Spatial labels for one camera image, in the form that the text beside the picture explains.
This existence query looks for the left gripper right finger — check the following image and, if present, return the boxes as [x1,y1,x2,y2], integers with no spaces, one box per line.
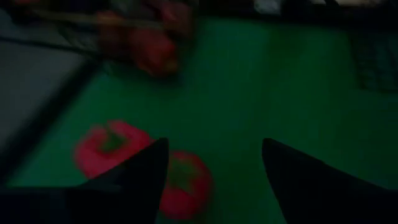
[262,138,398,224]

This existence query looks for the green table mat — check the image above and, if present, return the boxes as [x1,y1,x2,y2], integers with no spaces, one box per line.
[6,15,398,224]

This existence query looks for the large black wire basket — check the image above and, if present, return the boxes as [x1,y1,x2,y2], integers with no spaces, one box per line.
[349,29,398,93]

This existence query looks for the red yellow apple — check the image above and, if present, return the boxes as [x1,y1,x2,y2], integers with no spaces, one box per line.
[129,27,180,77]

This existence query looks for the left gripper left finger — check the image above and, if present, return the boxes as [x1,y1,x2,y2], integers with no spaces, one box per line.
[71,138,170,224]

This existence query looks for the gold wire basket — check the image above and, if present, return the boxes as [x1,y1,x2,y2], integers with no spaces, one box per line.
[30,0,200,78]

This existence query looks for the red tomato green stem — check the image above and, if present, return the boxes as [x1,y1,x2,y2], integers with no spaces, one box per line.
[158,151,215,220]

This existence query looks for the black table frame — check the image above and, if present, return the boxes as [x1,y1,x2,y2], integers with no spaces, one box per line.
[0,55,106,187]

